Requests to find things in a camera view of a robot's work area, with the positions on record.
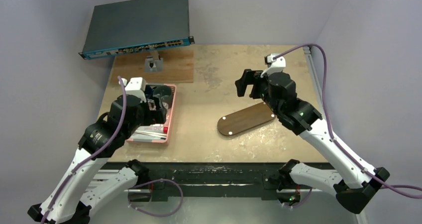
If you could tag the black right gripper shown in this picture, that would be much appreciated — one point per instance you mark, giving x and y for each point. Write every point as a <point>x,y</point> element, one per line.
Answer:
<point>256,85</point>

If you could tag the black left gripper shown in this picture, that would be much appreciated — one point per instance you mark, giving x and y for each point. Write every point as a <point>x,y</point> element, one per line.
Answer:
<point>158,116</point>

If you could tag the pink plastic basket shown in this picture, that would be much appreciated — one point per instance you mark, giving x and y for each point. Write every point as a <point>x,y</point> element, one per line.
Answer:
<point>168,123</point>

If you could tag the oval wooden tray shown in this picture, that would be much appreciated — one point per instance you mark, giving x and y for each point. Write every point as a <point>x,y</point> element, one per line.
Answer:
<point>245,119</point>

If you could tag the clear glass toothbrush holder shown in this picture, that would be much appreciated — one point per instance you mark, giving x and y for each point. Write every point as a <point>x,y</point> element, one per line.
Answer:
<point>152,105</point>

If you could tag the dark blue mug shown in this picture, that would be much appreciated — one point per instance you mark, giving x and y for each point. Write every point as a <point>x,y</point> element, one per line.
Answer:
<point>150,91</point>

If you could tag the dark grey mug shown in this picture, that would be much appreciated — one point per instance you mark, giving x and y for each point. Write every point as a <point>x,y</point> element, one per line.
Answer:
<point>165,94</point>

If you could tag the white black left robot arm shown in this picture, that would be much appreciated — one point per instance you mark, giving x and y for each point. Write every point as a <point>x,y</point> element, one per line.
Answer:
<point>71,202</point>

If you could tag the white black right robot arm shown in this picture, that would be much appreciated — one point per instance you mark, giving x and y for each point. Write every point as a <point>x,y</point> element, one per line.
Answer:
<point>352,181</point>

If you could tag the brown wooden board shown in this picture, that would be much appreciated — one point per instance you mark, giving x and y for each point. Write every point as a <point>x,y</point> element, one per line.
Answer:
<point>173,66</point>

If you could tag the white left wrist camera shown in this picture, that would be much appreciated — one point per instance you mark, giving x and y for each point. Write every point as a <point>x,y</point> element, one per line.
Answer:
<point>136,87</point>

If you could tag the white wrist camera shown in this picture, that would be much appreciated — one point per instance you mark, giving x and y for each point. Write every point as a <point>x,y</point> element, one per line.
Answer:
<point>275,63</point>
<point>136,87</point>

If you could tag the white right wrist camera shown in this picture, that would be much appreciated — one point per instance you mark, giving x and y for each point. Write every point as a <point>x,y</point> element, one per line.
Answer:
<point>275,63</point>

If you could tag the grey metal bracket stand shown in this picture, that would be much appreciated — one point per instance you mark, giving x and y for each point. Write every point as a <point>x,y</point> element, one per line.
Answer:
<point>154,62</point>

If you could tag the black table front rail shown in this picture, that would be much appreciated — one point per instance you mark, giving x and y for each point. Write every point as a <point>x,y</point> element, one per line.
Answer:
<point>212,180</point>

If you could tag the aluminium frame rail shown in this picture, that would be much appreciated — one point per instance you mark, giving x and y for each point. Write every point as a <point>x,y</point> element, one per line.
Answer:
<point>317,88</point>

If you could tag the grey blue network switch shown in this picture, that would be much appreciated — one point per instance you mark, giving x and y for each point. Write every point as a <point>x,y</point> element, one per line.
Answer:
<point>134,26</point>

